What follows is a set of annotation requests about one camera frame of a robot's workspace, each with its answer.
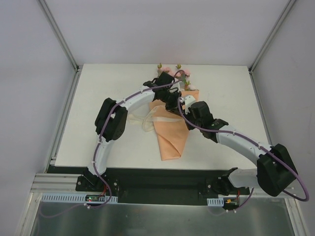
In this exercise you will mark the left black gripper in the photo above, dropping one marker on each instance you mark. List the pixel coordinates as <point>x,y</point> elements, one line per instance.
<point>171,103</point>

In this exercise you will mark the pink fake flower stem three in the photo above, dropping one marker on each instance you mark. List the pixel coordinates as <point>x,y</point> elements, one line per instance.
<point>188,86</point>

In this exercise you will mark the pink fake flower stem one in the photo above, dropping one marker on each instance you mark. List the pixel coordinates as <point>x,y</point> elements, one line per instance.
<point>181,72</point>

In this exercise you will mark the cream ribbon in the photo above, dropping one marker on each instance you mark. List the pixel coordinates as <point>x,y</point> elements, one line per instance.
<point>147,122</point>

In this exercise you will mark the kraft wrapping paper sheet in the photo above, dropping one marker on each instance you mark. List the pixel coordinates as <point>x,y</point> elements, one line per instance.
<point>171,131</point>

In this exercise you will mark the pink fake flower stem two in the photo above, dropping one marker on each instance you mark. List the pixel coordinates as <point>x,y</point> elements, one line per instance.
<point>161,68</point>

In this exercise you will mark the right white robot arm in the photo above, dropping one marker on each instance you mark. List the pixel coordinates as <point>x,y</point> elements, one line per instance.
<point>274,170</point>

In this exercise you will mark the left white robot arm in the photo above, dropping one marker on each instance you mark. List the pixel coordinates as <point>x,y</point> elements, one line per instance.
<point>111,121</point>

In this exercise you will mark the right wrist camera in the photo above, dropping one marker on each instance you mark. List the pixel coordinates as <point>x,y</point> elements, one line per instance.
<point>185,103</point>

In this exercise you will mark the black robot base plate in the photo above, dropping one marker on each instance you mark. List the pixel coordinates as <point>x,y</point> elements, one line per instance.
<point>160,186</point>

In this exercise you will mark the right white cable duct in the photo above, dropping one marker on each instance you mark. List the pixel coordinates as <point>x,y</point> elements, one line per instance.
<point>215,202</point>

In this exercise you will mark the white cable duct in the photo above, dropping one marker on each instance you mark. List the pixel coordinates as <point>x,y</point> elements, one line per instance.
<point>77,198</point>
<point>215,202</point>

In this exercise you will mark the right aluminium frame post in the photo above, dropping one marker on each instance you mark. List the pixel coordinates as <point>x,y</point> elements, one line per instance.
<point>273,33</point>

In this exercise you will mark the aluminium frame post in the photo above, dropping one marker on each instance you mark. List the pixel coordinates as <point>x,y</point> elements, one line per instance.
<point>57,32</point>
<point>273,33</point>

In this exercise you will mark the left aluminium frame post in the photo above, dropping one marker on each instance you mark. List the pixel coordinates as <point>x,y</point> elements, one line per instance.
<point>57,32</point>

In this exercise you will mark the left white cable duct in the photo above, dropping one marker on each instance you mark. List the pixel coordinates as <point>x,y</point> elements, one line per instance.
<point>77,198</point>

